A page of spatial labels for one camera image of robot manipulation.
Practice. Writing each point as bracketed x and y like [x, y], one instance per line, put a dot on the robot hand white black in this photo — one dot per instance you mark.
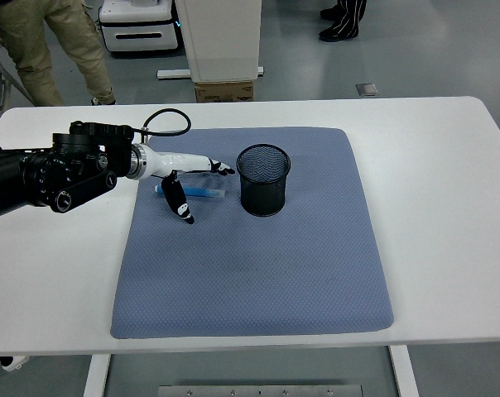
[171, 162]

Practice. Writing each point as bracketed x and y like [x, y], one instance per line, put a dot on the blue marker pen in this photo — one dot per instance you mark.
[204, 192]

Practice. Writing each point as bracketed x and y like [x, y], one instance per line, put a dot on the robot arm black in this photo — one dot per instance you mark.
[59, 169]

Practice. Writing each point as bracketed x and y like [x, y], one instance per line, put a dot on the black mesh pen holder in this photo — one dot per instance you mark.
[262, 194]

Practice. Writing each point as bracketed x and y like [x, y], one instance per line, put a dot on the brown cardboard box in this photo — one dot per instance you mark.
[225, 92]

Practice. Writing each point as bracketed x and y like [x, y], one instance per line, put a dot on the white mobile machine base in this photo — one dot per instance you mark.
[138, 37]

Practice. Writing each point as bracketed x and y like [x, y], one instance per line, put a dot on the blue-grey textured mat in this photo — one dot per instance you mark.
[254, 269]

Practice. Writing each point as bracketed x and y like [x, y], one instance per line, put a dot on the person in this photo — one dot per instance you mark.
[76, 41]
[345, 20]

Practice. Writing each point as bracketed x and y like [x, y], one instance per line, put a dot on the white chair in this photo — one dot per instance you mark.
[6, 74]

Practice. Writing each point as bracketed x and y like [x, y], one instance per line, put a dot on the grey floor socket plate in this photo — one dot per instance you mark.
[366, 89]

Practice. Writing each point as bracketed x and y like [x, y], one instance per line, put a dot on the white table leg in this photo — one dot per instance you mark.
[404, 372]
[96, 376]

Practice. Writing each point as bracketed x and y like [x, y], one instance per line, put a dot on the white black caster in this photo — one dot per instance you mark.
[12, 362]

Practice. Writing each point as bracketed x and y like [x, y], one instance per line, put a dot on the white pedestal column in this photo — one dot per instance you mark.
[221, 37]

